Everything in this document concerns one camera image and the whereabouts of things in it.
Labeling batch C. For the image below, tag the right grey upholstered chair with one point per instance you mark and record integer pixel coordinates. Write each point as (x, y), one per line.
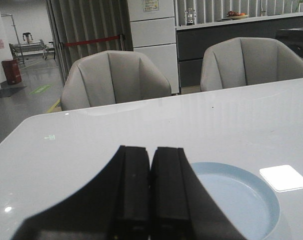
(244, 61)

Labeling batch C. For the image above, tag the metal cart with robot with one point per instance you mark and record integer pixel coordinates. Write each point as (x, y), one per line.
(17, 50)

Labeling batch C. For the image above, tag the light blue round plate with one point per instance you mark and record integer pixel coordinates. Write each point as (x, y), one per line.
(247, 201)

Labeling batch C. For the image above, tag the red barrier belt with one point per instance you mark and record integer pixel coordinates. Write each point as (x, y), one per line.
(93, 41)

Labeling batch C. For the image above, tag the small white robot figurine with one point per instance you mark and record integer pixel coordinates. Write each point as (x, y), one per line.
(190, 17)

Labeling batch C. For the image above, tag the grey upholstered chair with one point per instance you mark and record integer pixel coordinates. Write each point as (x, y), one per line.
(244, 61)
(112, 77)

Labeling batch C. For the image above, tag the pink wall notice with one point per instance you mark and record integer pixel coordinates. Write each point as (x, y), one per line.
(2, 46)

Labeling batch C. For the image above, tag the red trash bin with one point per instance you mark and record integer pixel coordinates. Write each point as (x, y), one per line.
(11, 71)

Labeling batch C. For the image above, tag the left grey upholstered chair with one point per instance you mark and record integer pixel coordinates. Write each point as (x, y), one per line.
(112, 77)

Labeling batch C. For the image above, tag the white refrigerator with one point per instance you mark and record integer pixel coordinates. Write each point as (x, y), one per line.
(153, 32)

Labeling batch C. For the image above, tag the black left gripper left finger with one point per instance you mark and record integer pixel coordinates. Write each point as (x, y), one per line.
(114, 205)

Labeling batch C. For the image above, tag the fruit bowl on counter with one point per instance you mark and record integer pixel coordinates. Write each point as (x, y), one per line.
(234, 15)

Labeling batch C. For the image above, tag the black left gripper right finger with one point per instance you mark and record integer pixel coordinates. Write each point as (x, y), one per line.
(181, 208)

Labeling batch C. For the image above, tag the dark grey counter cabinet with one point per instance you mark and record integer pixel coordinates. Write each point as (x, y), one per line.
(192, 41)

